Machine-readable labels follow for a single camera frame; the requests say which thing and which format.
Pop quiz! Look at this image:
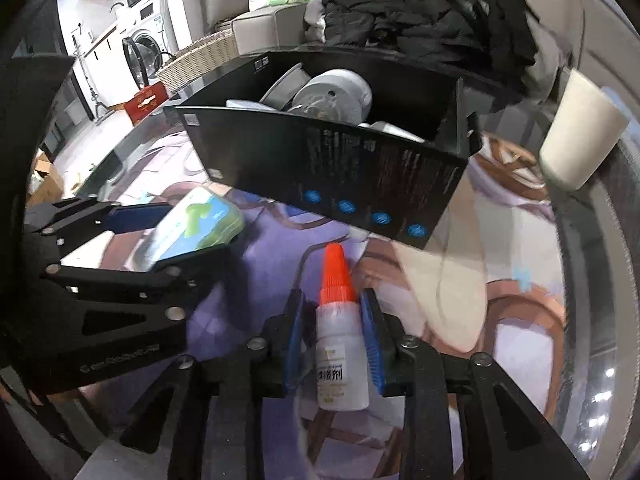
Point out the black cloth garment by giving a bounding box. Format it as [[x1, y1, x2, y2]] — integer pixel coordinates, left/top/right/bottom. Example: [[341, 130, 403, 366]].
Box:
[[440, 0, 540, 97]]

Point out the white clothing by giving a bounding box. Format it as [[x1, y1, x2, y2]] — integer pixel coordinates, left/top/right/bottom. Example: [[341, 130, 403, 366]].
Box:
[[302, 0, 329, 44]]

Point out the white washing machine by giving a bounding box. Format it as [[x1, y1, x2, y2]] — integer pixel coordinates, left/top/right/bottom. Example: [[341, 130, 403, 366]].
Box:
[[121, 0, 179, 89]]

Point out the white power adapter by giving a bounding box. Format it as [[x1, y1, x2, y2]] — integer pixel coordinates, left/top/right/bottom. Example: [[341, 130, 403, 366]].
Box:
[[371, 120, 427, 144]]

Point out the round white device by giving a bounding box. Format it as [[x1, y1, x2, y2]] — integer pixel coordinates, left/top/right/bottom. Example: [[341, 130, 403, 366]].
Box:
[[287, 69, 373, 126]]

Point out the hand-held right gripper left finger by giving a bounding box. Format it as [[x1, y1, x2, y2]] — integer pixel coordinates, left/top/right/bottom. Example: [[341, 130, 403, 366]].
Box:
[[120, 290, 307, 480]]

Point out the grey garment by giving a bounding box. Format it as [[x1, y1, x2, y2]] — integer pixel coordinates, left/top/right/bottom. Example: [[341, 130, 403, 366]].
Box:
[[520, 25, 572, 102]]

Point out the green-blue wipes packet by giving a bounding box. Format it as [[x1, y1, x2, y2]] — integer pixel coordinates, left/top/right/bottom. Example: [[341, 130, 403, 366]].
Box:
[[152, 187, 246, 263]]

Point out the red gift box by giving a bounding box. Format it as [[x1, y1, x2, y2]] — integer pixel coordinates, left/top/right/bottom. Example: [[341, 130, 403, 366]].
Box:
[[122, 82, 169, 129]]

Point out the small bottle with orange cap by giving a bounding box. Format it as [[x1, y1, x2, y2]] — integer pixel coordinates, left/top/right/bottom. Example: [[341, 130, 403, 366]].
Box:
[[315, 242, 370, 411]]

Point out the woven wicker basket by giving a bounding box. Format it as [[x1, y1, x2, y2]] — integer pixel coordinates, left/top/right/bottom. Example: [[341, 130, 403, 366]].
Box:
[[156, 29, 241, 95]]

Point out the white kitchen counter cabinet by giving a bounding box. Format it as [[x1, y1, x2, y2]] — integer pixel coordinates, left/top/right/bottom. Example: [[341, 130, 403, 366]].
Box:
[[75, 10, 142, 112]]

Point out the beige sofa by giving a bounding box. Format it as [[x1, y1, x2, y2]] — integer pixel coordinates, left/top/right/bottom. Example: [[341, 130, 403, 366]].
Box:
[[192, 0, 640, 111]]

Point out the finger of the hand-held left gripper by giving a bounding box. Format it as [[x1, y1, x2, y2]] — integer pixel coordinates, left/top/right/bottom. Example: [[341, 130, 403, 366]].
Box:
[[42, 245, 236, 311], [25, 199, 174, 242]]

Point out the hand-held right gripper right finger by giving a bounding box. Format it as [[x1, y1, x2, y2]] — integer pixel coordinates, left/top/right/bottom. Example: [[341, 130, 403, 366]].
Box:
[[361, 287, 591, 480]]

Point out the white mop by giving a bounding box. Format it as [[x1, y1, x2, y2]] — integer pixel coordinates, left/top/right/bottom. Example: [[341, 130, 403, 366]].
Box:
[[71, 35, 114, 124]]

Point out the white tumbler cup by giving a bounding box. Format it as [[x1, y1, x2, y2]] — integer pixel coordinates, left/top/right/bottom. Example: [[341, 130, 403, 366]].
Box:
[[539, 69, 631, 192]]

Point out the brown cardboard box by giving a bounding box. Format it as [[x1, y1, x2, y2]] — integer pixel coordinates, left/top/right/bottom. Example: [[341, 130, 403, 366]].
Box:
[[27, 152, 66, 207]]

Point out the black cardboard box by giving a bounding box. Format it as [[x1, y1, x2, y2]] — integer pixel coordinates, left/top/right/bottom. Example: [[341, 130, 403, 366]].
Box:
[[163, 50, 483, 251]]

